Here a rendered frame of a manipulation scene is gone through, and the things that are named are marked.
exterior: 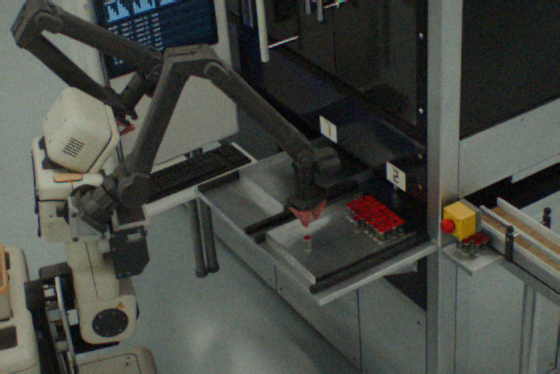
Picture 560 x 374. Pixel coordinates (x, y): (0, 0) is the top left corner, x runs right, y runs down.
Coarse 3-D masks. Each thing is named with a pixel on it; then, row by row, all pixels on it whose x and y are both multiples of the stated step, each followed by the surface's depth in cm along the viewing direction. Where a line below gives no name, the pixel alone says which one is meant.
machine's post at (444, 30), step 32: (448, 0) 259; (448, 32) 264; (448, 64) 269; (448, 96) 274; (448, 128) 279; (448, 160) 285; (448, 192) 291; (448, 288) 309; (448, 320) 316; (448, 352) 323
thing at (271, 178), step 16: (320, 144) 349; (272, 160) 340; (288, 160) 343; (352, 160) 340; (240, 176) 335; (256, 176) 336; (272, 176) 336; (288, 176) 335; (336, 176) 333; (352, 176) 326; (368, 176) 330; (256, 192) 329; (272, 192) 328; (288, 192) 327; (288, 208) 317
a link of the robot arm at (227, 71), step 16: (208, 64) 255; (224, 64) 261; (224, 80) 257; (240, 80) 263; (240, 96) 265; (256, 96) 267; (256, 112) 269; (272, 112) 270; (272, 128) 273; (288, 128) 274; (288, 144) 276; (304, 144) 278
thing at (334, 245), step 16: (336, 208) 316; (288, 224) 309; (320, 224) 312; (336, 224) 312; (272, 240) 303; (288, 240) 307; (320, 240) 306; (336, 240) 305; (352, 240) 304; (368, 240) 304; (400, 240) 298; (288, 256) 297; (304, 256) 300; (320, 256) 299; (336, 256) 299; (352, 256) 298; (368, 256) 294; (304, 272) 291; (320, 272) 293; (336, 272) 290
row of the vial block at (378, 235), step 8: (352, 208) 310; (352, 216) 310; (360, 216) 306; (360, 224) 307; (368, 224) 304; (376, 224) 302; (368, 232) 306; (376, 232) 301; (384, 232) 300; (376, 240) 303; (384, 240) 301
